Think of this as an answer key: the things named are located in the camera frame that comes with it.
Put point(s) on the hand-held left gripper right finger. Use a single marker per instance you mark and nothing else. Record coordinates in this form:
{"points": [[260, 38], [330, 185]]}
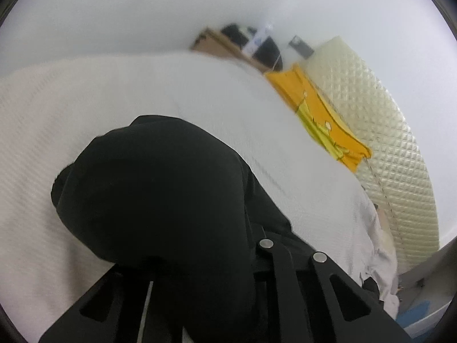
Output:
{"points": [[285, 275]]}

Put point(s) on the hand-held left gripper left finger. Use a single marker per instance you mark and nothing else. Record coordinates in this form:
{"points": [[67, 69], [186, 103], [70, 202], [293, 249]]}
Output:
{"points": [[107, 307]]}

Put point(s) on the black garment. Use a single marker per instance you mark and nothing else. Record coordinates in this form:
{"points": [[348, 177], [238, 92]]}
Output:
{"points": [[160, 193]]}

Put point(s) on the yellow printed cloth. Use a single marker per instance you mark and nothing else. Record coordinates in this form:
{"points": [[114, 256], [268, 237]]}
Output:
{"points": [[317, 110]]}

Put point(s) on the cream quilted headboard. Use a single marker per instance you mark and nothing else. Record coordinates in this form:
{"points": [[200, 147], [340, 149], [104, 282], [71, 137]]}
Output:
{"points": [[385, 132]]}

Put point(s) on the white bed sheet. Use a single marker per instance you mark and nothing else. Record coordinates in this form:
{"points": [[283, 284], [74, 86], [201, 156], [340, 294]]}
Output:
{"points": [[107, 89]]}

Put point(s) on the black bag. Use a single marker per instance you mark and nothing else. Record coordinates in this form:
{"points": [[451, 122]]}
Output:
{"points": [[267, 51]]}

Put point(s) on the brown cardboard box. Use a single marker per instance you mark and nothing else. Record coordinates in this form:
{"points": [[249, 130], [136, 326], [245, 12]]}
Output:
{"points": [[228, 48]]}

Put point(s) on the white bottle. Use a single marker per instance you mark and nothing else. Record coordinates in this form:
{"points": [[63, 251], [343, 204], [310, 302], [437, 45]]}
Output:
{"points": [[257, 39]]}

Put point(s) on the black box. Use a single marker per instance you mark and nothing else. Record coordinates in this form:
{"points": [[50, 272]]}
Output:
{"points": [[235, 33]]}

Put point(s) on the dark wall switch panel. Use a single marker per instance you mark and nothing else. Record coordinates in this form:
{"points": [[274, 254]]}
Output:
{"points": [[300, 46]]}

